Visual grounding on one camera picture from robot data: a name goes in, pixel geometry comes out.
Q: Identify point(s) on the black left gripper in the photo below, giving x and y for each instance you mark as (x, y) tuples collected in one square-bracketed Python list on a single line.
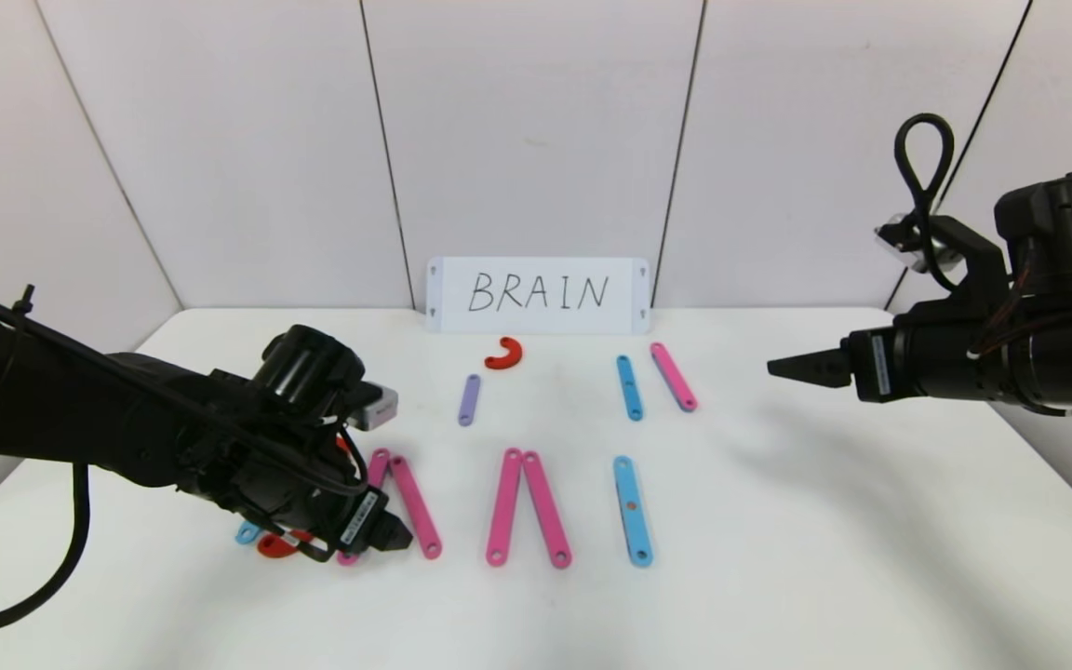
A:
[(360, 521)]

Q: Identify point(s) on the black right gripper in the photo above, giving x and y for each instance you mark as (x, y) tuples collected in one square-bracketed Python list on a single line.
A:
[(874, 365)]

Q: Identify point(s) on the pink strip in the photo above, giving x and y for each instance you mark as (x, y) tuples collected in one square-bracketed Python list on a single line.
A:
[(417, 507), (673, 376), (546, 508), (379, 465), (504, 505)]

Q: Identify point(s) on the white BRAIN word card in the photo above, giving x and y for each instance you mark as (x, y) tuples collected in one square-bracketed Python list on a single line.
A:
[(536, 268)]

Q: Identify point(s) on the long light blue strip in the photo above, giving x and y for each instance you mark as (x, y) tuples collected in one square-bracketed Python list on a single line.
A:
[(246, 534)]

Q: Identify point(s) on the short purple strip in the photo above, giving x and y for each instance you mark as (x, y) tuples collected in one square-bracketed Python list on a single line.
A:
[(469, 400)]

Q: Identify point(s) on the short blue strip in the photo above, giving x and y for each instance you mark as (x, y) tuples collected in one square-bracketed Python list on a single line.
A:
[(629, 387)]

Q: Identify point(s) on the blue strip with middle hole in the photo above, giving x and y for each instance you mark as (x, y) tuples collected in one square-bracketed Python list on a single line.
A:
[(632, 510)]

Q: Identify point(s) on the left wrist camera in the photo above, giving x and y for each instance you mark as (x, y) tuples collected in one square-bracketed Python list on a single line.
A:
[(370, 407)]

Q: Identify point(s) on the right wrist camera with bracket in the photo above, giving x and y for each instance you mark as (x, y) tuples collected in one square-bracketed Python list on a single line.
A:
[(964, 247)]

